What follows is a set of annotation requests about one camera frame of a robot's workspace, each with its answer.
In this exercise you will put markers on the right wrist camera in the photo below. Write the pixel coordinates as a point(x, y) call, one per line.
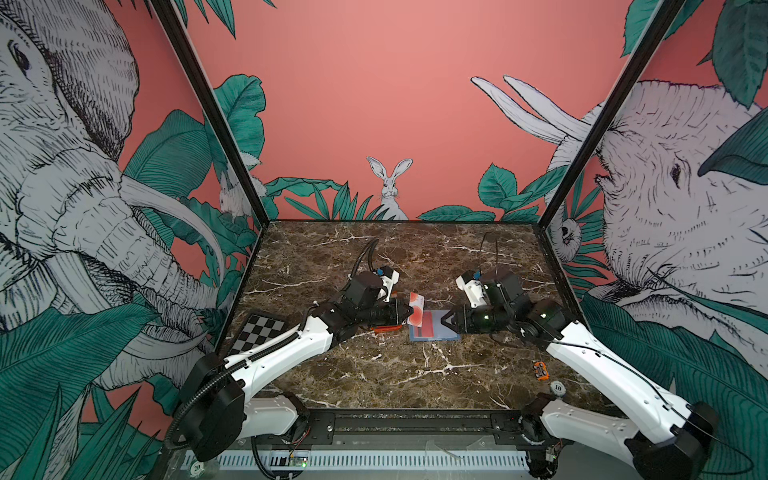
point(469, 283)

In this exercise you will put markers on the orange toy car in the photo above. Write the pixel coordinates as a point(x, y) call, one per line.
point(541, 371)

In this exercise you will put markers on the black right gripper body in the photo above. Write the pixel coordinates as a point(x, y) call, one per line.
point(486, 320)

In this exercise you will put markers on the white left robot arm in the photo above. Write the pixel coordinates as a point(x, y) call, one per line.
point(219, 402)

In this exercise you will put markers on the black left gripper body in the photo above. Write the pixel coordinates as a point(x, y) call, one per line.
point(382, 314)

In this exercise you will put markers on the white round token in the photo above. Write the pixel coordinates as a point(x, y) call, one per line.
point(558, 388)

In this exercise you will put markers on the black left corner frame post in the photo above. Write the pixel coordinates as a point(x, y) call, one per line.
point(169, 17)

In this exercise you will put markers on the white slotted cable duct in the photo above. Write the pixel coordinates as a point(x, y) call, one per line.
point(411, 460)

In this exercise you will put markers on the blue card holder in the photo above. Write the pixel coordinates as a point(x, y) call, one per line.
point(441, 332)

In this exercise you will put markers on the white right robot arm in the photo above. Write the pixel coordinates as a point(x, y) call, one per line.
point(659, 434)

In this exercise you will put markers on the black corner frame post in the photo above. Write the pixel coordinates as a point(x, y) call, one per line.
point(656, 28)
point(169, 17)

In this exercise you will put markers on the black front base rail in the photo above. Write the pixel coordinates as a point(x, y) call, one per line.
point(504, 426)

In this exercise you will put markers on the black right corner frame post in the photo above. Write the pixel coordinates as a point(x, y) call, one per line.
point(656, 28)

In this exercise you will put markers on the black white checkerboard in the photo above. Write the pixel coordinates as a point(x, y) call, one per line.
point(258, 329)

